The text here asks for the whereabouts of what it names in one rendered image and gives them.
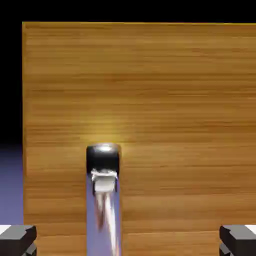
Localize shiny curved metal handle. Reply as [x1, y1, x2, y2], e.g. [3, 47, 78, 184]
[85, 142, 123, 256]

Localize light wooden cabinet door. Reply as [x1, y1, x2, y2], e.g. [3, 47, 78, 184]
[21, 21, 256, 256]

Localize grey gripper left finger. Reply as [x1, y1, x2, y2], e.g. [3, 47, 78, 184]
[0, 224, 38, 256]

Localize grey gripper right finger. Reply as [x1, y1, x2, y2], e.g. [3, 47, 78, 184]
[219, 224, 256, 256]

